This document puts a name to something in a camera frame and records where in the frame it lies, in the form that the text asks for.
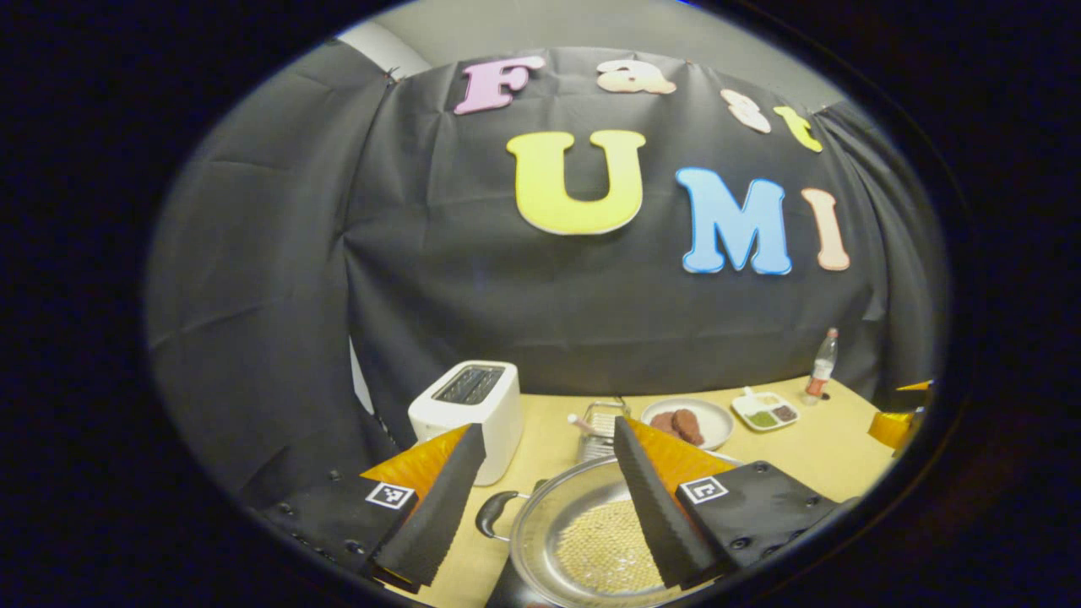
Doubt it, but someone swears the black induction cooktop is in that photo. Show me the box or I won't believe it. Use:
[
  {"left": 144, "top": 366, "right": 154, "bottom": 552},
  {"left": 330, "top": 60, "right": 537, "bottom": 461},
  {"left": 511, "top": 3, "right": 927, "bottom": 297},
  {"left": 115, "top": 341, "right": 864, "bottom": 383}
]
[{"left": 486, "top": 559, "right": 541, "bottom": 608}]

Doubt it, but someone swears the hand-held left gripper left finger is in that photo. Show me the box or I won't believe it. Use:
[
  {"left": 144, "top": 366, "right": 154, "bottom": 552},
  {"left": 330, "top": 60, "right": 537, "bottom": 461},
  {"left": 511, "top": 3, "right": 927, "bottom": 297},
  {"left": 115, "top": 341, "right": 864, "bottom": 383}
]
[{"left": 253, "top": 425, "right": 488, "bottom": 592}]

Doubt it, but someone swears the wire mesh basket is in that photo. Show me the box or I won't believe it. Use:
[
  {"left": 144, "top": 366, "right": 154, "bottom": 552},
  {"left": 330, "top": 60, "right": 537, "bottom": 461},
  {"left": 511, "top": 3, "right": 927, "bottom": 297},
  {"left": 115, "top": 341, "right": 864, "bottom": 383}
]
[{"left": 577, "top": 399, "right": 631, "bottom": 461}]

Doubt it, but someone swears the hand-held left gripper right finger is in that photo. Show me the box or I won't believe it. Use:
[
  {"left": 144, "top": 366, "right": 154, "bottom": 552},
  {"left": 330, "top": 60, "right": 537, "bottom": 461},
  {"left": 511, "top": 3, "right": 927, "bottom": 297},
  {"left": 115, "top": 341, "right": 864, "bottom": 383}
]
[{"left": 611, "top": 416, "right": 854, "bottom": 590}]

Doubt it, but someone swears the white divided dish with beans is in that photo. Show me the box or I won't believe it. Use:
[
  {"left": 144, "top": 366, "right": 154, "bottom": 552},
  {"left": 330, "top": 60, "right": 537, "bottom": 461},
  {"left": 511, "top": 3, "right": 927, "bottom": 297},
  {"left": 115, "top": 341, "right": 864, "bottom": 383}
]
[{"left": 731, "top": 387, "right": 800, "bottom": 432}]

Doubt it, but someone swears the clear bottle with red label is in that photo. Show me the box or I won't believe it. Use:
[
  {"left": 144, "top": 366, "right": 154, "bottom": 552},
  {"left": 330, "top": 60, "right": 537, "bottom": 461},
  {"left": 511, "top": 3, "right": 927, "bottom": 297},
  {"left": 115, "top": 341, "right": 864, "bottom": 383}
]
[{"left": 804, "top": 328, "right": 839, "bottom": 404}]

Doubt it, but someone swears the white toaster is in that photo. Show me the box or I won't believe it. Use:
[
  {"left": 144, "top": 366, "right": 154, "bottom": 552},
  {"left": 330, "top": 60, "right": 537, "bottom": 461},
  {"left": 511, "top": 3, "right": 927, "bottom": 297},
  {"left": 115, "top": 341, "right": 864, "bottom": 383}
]
[{"left": 408, "top": 361, "right": 524, "bottom": 486}]

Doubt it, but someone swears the steel pot with black handle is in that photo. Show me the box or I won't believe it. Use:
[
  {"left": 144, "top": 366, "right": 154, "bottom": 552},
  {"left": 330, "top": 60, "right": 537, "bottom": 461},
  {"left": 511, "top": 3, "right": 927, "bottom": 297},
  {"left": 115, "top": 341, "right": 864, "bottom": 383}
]
[{"left": 475, "top": 453, "right": 744, "bottom": 607}]

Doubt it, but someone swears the pile of soybeans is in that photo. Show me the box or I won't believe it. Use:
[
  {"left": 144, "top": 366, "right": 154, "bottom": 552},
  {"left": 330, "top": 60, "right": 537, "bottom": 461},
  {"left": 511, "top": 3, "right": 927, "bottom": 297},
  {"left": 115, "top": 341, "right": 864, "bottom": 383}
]
[{"left": 556, "top": 500, "right": 665, "bottom": 594}]

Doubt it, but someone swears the white round plate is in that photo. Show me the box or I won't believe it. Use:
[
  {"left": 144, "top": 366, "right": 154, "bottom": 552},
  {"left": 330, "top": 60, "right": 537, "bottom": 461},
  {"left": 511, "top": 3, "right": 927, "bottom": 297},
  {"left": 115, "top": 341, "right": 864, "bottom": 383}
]
[{"left": 640, "top": 398, "right": 735, "bottom": 451}]

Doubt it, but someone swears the large brown meat patty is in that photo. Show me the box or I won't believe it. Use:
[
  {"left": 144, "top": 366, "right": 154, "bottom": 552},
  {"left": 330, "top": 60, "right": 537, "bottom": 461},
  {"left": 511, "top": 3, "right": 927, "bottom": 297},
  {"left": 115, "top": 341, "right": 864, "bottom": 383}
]
[{"left": 671, "top": 409, "right": 706, "bottom": 447}]

